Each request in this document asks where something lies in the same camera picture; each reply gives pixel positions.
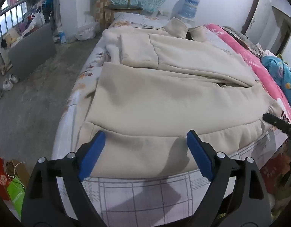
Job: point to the green paper bag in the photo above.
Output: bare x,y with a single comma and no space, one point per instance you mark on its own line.
16,194

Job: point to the red paper bag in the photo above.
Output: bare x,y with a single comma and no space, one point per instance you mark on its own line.
0,177

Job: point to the cream zip jacket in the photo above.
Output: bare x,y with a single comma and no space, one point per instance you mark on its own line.
159,99

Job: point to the blue water bottle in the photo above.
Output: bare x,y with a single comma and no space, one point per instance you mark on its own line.
190,7

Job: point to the grey board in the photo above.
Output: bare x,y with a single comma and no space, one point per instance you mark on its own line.
32,52

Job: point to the brown patterned cushion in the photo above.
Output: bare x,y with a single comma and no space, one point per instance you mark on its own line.
102,4

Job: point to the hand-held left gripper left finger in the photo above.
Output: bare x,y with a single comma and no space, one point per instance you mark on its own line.
92,156

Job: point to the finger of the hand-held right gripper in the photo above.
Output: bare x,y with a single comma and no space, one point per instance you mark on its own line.
275,121

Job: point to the white plastic bag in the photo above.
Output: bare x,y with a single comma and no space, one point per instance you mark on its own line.
38,17

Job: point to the blue floral quilt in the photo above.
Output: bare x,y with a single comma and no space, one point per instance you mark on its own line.
277,71

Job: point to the metal railing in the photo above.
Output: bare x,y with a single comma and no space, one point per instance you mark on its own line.
3,28

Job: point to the wooden armchair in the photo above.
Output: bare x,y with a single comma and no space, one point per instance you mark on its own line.
126,7

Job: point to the blue and white carton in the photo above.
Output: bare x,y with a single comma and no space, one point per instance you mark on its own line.
62,37

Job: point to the brown paper bag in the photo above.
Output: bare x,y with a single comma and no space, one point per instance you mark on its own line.
20,170

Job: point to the white water dispenser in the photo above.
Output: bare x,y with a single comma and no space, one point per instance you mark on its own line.
185,21

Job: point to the clear plastic bag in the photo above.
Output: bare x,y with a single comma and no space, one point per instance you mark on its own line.
86,32

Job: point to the pink floral blanket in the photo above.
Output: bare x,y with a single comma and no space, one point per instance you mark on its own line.
240,49

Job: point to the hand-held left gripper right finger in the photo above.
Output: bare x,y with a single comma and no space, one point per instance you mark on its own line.
199,156

